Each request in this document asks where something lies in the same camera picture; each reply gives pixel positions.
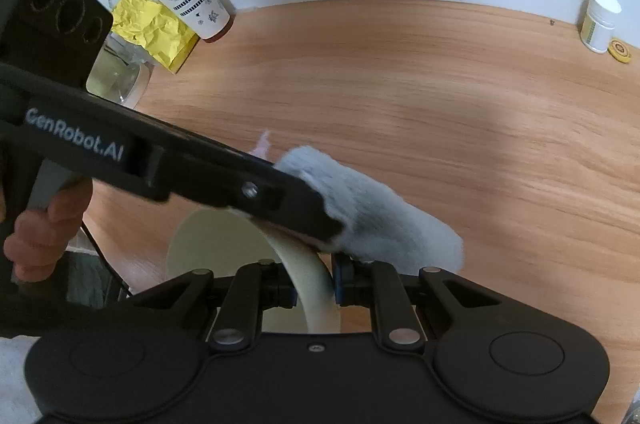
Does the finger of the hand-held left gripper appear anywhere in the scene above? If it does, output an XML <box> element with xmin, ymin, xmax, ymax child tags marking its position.
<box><xmin>147</xmin><ymin>123</ymin><xmax>346</xmax><ymax>255</ymax></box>

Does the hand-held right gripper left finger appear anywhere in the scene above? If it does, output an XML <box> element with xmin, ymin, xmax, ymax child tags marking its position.
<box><xmin>131</xmin><ymin>260</ymin><xmax>301</xmax><ymax>353</ymax></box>

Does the white pill bottle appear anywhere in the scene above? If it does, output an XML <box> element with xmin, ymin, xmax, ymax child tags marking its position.
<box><xmin>578</xmin><ymin>0</ymin><xmax>623</xmax><ymax>54</ymax></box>

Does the pale green ceramic bowl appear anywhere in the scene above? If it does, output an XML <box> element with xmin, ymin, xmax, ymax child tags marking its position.
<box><xmin>167</xmin><ymin>208</ymin><xmax>342</xmax><ymax>336</ymax></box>

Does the glass kettle with cream handle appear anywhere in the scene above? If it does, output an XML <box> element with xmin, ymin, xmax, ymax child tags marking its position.
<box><xmin>86</xmin><ymin>32</ymin><xmax>154</xmax><ymax>109</ymax></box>

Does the grey and pink cloth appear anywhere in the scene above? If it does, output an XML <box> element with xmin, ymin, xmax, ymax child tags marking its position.
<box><xmin>249</xmin><ymin>129</ymin><xmax>465</xmax><ymax>279</ymax></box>

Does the person's left hand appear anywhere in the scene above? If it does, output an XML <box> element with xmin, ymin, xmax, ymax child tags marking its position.
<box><xmin>2</xmin><ymin>177</ymin><xmax>95</xmax><ymax>285</ymax></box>

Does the crumpled yellow bag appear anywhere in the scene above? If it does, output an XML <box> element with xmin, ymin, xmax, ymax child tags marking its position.
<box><xmin>109</xmin><ymin>0</ymin><xmax>199</xmax><ymax>75</ymax></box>

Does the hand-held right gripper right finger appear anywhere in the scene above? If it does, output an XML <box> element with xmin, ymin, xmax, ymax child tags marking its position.
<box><xmin>332</xmin><ymin>253</ymin><xmax>502</xmax><ymax>351</ymax></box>

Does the yellow round token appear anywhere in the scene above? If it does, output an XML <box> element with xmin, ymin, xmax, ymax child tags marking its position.
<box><xmin>608</xmin><ymin>38</ymin><xmax>635</xmax><ymax>64</ymax></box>

